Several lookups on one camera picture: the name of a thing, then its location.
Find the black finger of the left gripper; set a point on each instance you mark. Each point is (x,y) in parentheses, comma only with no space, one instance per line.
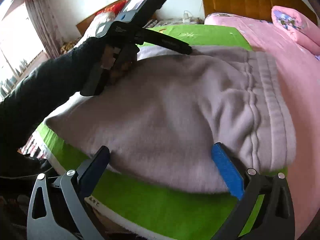
(163,40)

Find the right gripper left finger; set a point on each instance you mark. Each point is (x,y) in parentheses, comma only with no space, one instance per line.
(57,208)

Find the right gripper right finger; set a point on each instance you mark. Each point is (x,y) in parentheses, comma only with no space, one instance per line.
(275,219)

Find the lilac sweatpants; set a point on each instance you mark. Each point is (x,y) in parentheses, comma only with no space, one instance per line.
(161,121)

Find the black sleeved left forearm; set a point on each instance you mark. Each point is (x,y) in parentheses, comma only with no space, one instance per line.
(46,88)

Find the left hand black glove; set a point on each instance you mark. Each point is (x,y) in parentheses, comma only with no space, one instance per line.
(98,65)

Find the red pillow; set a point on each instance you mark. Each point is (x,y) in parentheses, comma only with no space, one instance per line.
(115,8)

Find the cluttered nightstand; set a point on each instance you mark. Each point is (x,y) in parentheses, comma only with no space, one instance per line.
(187,18)

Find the yellow plush toy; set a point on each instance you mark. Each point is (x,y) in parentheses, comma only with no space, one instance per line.
(67,46)

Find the red plaid cloth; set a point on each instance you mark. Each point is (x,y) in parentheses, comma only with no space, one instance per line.
(34,147)

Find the green bed sheet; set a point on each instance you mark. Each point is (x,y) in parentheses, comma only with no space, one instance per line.
(155,212)

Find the pink floral curtain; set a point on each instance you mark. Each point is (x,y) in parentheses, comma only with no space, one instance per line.
(45,25)

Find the pink bed sheet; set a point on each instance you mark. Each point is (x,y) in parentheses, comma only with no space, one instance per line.
(299,77)

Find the rolled pink quilt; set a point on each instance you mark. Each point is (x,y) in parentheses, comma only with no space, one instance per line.
(298,27)

